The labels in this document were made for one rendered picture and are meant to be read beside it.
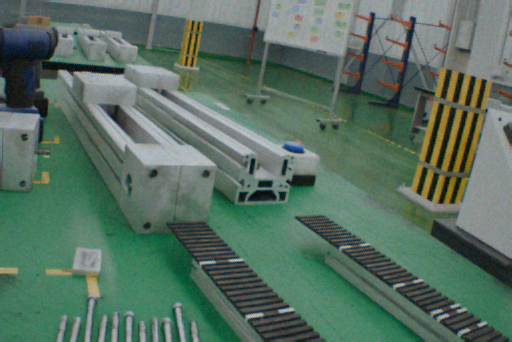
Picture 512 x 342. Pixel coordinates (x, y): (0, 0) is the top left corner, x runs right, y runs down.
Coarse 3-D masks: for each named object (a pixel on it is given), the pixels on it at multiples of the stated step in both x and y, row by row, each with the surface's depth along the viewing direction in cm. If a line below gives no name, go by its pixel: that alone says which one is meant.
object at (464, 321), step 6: (456, 318) 46; (462, 318) 46; (468, 318) 47; (474, 318) 47; (444, 324) 45; (450, 324) 45; (456, 324) 45; (462, 324) 45; (468, 324) 45; (474, 324) 46; (450, 330) 45; (456, 330) 44
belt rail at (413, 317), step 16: (336, 256) 61; (352, 272) 59; (368, 272) 56; (368, 288) 55; (384, 288) 53; (384, 304) 53; (400, 304) 51; (400, 320) 51; (416, 320) 50; (432, 320) 47; (432, 336) 47; (448, 336) 45
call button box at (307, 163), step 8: (296, 152) 93; (304, 152) 94; (296, 160) 91; (304, 160) 92; (312, 160) 93; (296, 168) 92; (304, 168) 93; (312, 168) 94; (296, 176) 92; (304, 176) 93; (312, 176) 94; (296, 184) 93; (304, 184) 94; (312, 184) 95
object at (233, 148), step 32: (160, 96) 113; (160, 128) 107; (192, 128) 92; (224, 128) 96; (224, 160) 81; (256, 160) 77; (288, 160) 80; (224, 192) 80; (256, 192) 84; (288, 192) 82
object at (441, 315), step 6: (450, 306) 49; (456, 306) 49; (432, 312) 47; (438, 312) 47; (444, 312) 47; (450, 312) 48; (456, 312) 48; (462, 312) 48; (438, 318) 46; (444, 318) 46; (450, 318) 47
